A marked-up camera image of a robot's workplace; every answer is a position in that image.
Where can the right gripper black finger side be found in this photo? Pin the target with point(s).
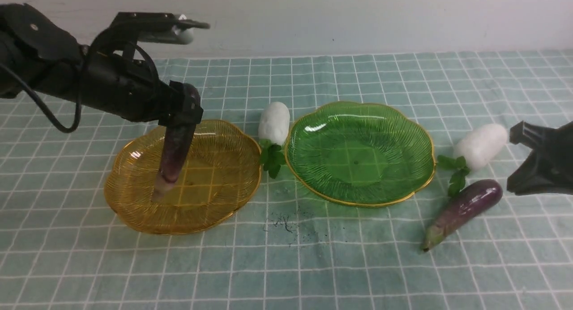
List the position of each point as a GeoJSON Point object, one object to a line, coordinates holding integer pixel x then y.
{"type": "Point", "coordinates": [524, 181]}
{"type": "Point", "coordinates": [539, 139]}

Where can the black left gripper finger holding eggplant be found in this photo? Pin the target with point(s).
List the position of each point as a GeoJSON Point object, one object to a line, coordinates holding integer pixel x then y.
{"type": "Point", "coordinates": [184, 105]}

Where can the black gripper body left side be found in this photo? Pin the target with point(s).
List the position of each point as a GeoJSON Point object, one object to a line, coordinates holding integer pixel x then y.
{"type": "Point", "coordinates": [124, 88]}

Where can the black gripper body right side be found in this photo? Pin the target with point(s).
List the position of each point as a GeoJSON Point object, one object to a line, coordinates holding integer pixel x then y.
{"type": "Point", "coordinates": [555, 153]}

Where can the purple eggplant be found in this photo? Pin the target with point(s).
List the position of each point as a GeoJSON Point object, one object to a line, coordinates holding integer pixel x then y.
{"type": "Point", "coordinates": [466, 205]}
{"type": "Point", "coordinates": [176, 144]}

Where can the white radish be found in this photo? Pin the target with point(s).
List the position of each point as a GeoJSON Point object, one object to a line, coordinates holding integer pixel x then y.
{"type": "Point", "coordinates": [471, 154]}
{"type": "Point", "coordinates": [273, 131]}

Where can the amber plastic plate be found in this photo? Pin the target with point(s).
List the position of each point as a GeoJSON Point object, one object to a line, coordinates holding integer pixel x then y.
{"type": "Point", "coordinates": [220, 175]}

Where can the green checkered tablecloth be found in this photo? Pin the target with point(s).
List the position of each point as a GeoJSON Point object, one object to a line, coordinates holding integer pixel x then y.
{"type": "Point", "coordinates": [62, 248]}

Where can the green plastic plate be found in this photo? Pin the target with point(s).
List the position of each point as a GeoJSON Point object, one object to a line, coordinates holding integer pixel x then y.
{"type": "Point", "coordinates": [360, 154]}

